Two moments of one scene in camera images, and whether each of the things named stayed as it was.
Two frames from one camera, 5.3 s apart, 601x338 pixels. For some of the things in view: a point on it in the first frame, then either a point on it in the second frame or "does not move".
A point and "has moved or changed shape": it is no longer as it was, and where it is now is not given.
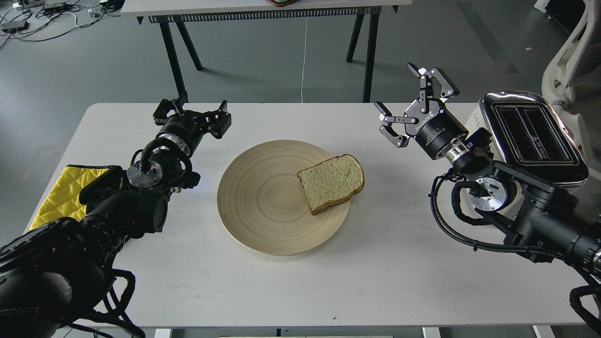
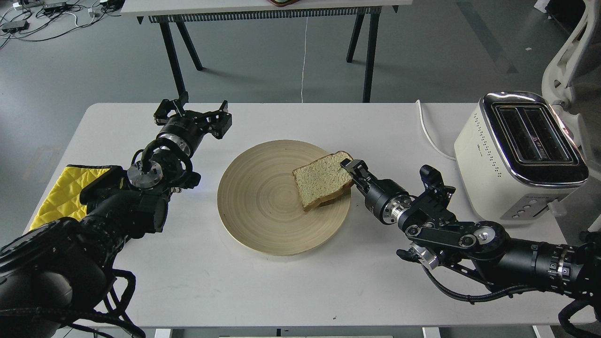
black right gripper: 436,126 -> 387,200
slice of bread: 332,182 has moved or changed shape
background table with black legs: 180,11 does not move
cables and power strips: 32,20 does not move
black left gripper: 190,126 does not move
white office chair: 572,80 does not move
